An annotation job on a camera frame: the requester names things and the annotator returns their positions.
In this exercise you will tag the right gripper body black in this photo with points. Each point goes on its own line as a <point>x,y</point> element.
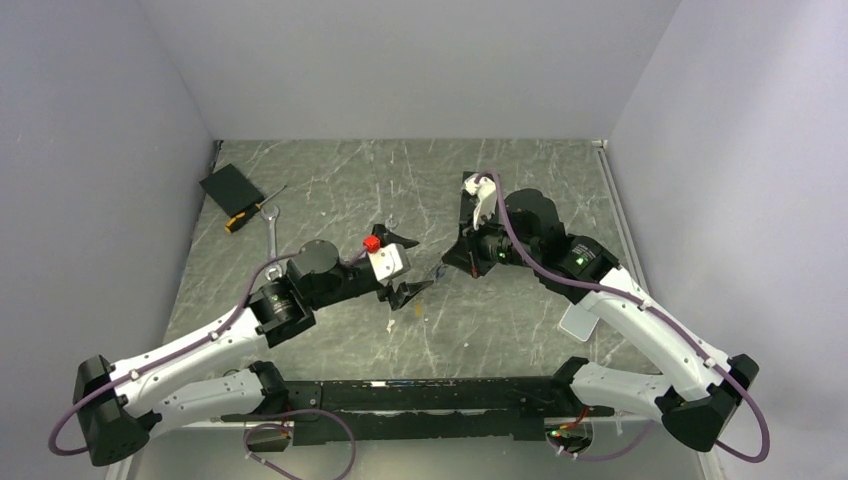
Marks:
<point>488,245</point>

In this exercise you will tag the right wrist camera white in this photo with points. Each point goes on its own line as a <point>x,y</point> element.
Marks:
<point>483,191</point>

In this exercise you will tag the yellow handled screwdriver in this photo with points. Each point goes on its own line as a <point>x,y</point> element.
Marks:
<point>238,221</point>

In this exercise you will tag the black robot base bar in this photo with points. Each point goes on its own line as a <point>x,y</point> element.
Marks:
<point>520,408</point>

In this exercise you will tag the large silver wrench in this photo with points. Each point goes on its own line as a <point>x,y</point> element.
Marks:
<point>270,215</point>

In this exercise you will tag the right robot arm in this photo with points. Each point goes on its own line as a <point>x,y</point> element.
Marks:
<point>697,389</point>

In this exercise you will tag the steel key holder plate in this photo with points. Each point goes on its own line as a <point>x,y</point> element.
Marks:
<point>436,272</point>

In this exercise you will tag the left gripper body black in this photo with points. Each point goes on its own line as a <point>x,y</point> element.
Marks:
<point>355,282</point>

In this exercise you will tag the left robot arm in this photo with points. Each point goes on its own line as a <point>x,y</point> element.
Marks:
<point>120,406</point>

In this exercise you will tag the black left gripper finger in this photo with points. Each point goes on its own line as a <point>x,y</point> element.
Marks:
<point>399,296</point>
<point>382,236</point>

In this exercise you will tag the aluminium rail right side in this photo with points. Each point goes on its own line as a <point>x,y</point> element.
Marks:
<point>636,265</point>

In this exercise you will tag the black box on table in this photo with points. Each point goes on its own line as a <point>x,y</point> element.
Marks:
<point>467,201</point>

